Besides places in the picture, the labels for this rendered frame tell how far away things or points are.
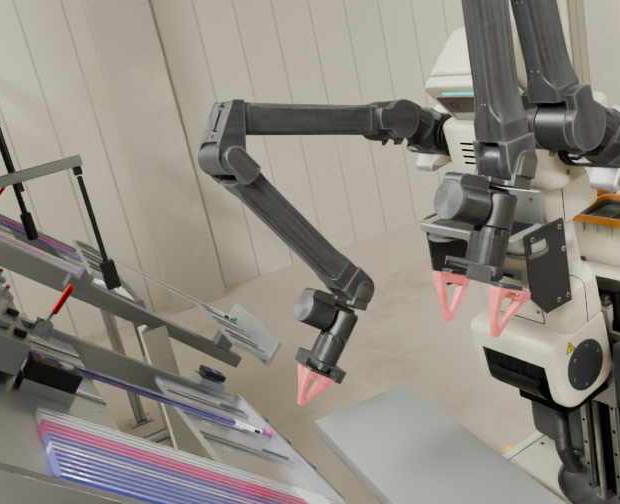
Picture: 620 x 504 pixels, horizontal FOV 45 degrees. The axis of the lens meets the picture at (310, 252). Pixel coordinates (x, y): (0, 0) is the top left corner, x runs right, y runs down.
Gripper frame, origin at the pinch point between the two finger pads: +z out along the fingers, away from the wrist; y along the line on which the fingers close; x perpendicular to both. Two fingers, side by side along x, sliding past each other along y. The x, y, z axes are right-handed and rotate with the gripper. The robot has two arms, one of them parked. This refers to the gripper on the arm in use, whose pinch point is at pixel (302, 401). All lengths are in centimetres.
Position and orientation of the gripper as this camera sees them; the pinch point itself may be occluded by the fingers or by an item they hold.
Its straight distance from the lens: 151.5
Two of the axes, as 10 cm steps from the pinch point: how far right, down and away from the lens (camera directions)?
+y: 4.4, 2.0, -8.8
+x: 7.9, 3.8, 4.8
